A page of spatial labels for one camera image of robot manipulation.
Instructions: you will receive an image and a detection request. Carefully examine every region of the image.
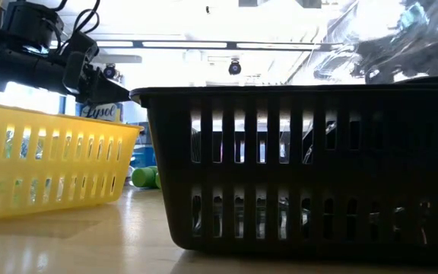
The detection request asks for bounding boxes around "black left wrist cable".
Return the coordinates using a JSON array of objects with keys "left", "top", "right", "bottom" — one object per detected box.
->
[{"left": 51, "top": 0, "right": 102, "bottom": 35}]

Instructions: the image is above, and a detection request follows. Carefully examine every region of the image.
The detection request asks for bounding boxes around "blue slotted plastic basket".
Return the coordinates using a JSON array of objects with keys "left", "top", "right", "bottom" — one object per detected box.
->
[{"left": 130, "top": 121, "right": 157, "bottom": 168}]

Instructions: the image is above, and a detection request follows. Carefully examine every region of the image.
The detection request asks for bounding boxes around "black round camera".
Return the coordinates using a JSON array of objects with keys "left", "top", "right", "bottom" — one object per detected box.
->
[
  {"left": 227, "top": 56, "right": 243, "bottom": 76},
  {"left": 102, "top": 63, "right": 123, "bottom": 81}
]

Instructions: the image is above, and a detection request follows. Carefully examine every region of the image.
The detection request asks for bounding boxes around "Lysol wipes canister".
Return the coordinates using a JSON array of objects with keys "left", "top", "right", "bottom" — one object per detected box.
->
[{"left": 80, "top": 102, "right": 125, "bottom": 123}]

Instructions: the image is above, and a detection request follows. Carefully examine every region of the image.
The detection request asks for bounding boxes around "black slotted plastic basket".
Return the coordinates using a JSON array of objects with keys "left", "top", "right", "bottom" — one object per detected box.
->
[{"left": 129, "top": 75, "right": 438, "bottom": 263}]

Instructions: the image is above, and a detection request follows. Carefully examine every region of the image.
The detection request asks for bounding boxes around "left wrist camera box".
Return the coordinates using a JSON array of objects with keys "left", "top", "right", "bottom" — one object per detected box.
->
[{"left": 59, "top": 30, "right": 100, "bottom": 68}]

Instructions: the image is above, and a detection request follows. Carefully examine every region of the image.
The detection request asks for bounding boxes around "yellow slotted plastic basket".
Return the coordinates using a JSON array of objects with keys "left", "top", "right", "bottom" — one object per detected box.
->
[{"left": 0, "top": 100, "right": 144, "bottom": 222}]

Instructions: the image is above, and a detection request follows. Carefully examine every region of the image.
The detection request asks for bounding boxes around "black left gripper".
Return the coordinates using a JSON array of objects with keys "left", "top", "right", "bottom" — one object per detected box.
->
[{"left": 0, "top": 24, "right": 132, "bottom": 106}]

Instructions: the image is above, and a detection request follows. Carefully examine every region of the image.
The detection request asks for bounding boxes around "black hair ties bag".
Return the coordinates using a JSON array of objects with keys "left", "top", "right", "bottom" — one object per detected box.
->
[{"left": 312, "top": 0, "right": 438, "bottom": 85}]

